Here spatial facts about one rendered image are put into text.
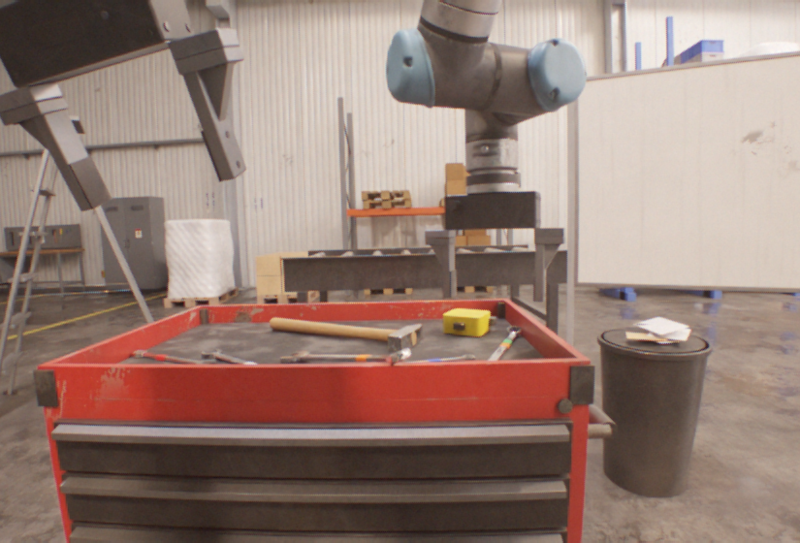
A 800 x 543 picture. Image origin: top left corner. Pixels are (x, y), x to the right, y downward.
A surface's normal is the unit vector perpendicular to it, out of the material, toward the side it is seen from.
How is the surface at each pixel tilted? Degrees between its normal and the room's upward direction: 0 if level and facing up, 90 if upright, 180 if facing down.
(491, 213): 90
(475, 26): 133
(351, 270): 90
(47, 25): 113
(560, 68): 90
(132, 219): 90
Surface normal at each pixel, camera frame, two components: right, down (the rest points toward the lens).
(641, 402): -0.65, 0.16
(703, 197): -0.44, 0.11
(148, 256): -0.04, 0.10
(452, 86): 0.25, 0.79
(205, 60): -0.05, 0.49
